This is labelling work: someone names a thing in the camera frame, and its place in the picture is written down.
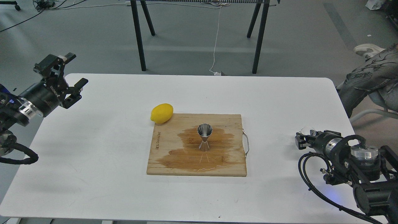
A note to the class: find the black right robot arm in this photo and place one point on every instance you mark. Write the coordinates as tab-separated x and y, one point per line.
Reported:
371	172

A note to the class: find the small clear glass cup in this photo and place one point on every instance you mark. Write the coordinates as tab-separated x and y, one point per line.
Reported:
305	129

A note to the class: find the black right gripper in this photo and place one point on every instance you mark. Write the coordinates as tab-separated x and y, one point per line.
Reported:
321	141

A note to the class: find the yellow lemon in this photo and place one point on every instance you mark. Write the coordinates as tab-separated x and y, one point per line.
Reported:
161	113

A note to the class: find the wooden cutting board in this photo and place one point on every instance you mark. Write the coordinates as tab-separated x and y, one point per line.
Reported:
175	147

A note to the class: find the steel double jigger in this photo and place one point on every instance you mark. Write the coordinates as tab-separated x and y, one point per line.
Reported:
204	130

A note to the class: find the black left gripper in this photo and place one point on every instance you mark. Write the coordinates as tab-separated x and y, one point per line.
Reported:
43	97

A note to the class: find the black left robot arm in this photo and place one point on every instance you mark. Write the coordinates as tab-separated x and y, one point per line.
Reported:
13	152

